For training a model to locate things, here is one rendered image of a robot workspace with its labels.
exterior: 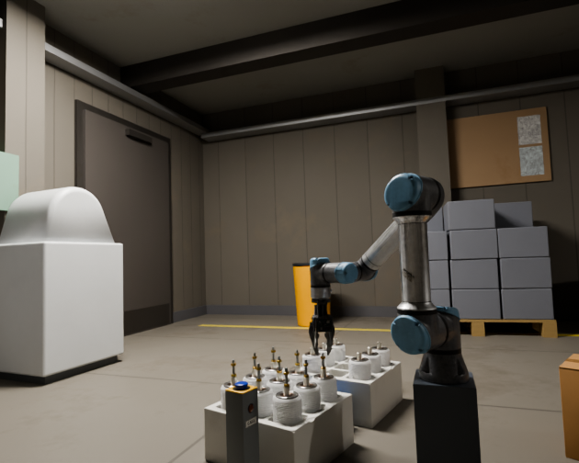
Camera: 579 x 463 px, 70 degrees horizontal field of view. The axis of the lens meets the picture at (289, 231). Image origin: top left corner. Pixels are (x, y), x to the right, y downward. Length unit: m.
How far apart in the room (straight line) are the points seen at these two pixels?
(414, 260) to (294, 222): 3.92
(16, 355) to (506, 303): 3.56
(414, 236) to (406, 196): 0.12
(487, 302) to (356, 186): 2.03
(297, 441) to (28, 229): 2.25
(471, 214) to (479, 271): 0.48
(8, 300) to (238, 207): 3.13
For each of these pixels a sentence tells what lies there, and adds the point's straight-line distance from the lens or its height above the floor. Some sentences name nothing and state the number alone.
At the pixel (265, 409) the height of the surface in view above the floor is 0.20.
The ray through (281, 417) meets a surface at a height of 0.20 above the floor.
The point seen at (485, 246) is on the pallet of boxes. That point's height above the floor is 0.74.
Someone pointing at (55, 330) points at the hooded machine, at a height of 0.31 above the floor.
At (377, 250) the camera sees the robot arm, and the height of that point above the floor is 0.72.
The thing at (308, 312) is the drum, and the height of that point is 0.15.
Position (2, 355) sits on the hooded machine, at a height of 0.16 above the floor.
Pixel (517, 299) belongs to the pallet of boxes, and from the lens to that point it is 3.88.
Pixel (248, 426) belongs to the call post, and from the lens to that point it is 1.33.
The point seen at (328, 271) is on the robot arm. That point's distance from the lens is 1.49.
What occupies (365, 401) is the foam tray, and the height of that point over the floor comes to 0.10.
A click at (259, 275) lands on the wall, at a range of 5.28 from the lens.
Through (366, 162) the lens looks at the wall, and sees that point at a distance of 4.99.
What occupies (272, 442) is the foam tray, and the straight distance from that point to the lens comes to 1.44.
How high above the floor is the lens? 0.70
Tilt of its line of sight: 4 degrees up
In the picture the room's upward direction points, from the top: 2 degrees counter-clockwise
